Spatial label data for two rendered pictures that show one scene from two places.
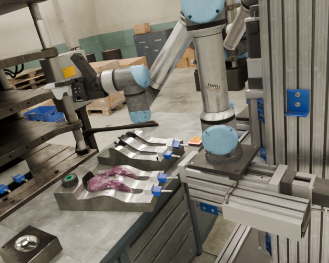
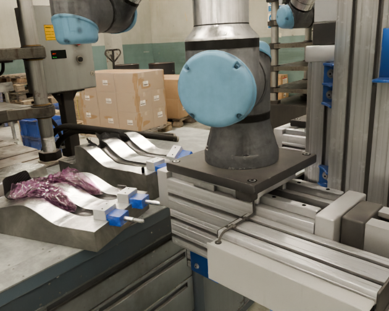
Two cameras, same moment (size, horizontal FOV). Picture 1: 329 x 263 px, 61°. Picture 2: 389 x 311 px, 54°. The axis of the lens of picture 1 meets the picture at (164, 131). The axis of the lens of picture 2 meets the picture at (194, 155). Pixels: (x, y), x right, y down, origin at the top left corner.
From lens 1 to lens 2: 0.46 m
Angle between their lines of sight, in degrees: 7
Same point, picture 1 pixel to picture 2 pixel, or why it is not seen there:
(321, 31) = not seen: outside the picture
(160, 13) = not seen: hidden behind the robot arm
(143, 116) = (75, 28)
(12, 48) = not seen: hidden behind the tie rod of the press
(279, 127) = (360, 114)
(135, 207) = (69, 239)
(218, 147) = (209, 106)
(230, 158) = (246, 158)
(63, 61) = (48, 15)
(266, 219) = (289, 287)
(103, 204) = (20, 223)
